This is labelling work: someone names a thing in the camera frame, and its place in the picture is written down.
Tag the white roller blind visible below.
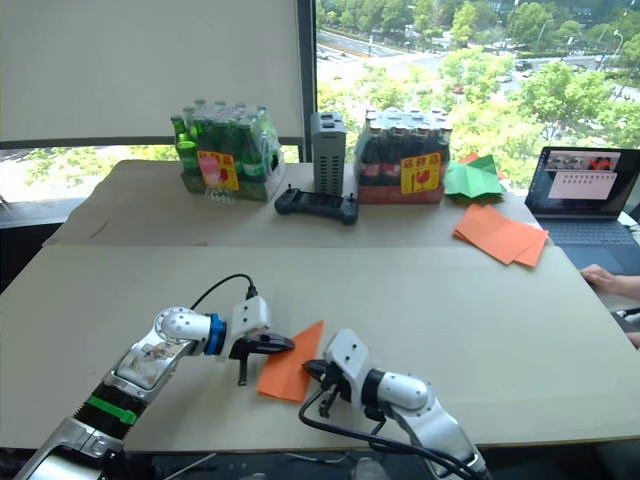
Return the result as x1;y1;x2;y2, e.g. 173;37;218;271
0;0;307;144

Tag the dark grey open laptop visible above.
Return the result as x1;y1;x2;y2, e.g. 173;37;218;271
524;145;640;277

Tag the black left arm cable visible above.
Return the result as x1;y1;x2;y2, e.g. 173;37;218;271
190;272;260;311

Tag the dark cola bottles shrink-wrapped pack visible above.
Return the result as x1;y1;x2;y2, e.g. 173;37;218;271
353;106;454;205

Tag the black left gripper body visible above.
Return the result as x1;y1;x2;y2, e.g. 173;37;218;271
228;335;269;387

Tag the green glass bottles shrink-wrapped pack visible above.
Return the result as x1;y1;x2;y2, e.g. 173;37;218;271
169;98;287;203

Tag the orange paper sheet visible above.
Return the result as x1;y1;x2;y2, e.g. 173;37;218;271
513;234;549;268
255;320;325;404
453;203;550;266

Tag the dark window frame post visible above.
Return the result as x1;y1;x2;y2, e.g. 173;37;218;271
296;0;318;164

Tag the orange flat paper sheet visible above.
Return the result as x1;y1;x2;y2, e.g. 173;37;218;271
513;234;549;268
453;203;550;266

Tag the grey perforated tower device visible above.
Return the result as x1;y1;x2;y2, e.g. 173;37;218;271
309;111;348;198

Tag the black handheld controller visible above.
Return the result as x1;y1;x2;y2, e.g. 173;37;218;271
273;186;360;226

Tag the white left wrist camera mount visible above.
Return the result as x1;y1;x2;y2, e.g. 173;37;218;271
227;296;273;347

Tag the person's bare hand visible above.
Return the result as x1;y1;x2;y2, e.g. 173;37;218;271
579;264;625;297

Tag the green folded paper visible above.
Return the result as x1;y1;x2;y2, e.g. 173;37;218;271
443;154;508;205

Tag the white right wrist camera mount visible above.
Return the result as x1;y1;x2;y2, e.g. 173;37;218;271
323;328;372;404

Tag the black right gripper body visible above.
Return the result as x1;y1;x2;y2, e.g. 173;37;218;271
318;367;352;417

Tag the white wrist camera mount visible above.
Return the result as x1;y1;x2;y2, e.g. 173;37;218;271
323;328;372;404
227;296;273;347

